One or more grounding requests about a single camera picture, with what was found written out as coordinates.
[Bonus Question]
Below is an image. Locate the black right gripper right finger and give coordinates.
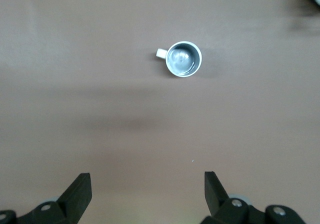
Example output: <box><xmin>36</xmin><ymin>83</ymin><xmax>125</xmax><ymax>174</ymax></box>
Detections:
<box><xmin>199</xmin><ymin>170</ymin><xmax>307</xmax><ymax>224</ymax></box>

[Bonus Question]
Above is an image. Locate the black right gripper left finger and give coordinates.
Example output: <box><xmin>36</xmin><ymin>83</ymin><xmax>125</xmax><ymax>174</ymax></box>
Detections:
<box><xmin>0</xmin><ymin>172</ymin><xmax>93</xmax><ymax>224</ymax></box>

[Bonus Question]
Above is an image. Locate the white mug with handle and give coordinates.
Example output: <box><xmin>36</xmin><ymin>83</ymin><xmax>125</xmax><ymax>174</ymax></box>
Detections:
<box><xmin>155</xmin><ymin>40</ymin><xmax>203</xmax><ymax>79</ymax></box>

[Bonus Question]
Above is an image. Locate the brown table cover cloth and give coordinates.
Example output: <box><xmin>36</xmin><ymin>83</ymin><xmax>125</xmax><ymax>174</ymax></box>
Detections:
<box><xmin>0</xmin><ymin>0</ymin><xmax>320</xmax><ymax>224</ymax></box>

